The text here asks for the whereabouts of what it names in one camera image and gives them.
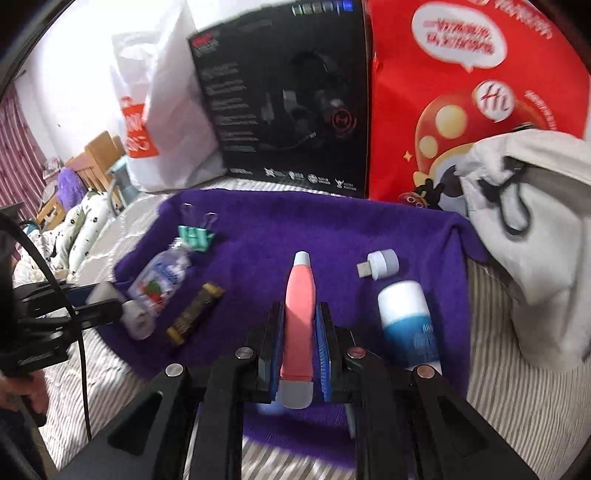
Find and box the white shopping bag orange logo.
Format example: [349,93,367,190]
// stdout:
[110,0,229,193]

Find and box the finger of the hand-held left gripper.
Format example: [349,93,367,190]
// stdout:
[25,299,124,340]
[14,281,101,305]

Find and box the purple towel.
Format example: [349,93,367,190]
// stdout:
[113,187,490,462]

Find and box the clear plastic bottle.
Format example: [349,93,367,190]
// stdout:
[127,237,192,317]

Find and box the teal jug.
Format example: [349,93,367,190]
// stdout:
[111,157,139,208]

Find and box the purple plush toy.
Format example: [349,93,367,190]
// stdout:
[58,167,88,204]

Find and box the white USB night light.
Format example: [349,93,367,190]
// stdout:
[357,249,399,281]

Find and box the white and blue lotion bottle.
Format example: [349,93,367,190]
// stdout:
[377,281,444,374]

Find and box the white tape roll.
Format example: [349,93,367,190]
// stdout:
[122,299,155,341]

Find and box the red striped curtain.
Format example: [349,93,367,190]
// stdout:
[0,85,47,204]

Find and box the red printed bag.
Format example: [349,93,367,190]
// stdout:
[367,0,591,213]

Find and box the green binder clip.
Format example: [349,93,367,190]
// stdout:
[178,203,219,254]

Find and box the person's left forearm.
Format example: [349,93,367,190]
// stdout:
[0,406,49,480]

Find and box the black cardboard box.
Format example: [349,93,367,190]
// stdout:
[187,0,372,199]

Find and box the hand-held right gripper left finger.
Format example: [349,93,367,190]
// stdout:
[58,302,287,480]

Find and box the white charger plug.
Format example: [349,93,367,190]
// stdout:
[85,281,123,305]

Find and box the wooden chair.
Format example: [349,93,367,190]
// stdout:
[37,130,127,222]

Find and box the white printed blanket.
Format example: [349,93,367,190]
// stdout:
[14,189,116,287]

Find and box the black and gold tube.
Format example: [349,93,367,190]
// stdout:
[166,283,225,344]

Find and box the white drawstring bag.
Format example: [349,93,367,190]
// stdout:
[457,129,591,370]

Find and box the person's left hand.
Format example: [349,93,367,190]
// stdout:
[0,369,49,416]

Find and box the black cable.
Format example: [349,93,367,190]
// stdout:
[0,212,93,439]

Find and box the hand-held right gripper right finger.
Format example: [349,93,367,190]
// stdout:
[316,302,539,480]

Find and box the pink tube with grey ends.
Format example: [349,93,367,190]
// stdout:
[279,251,317,409]

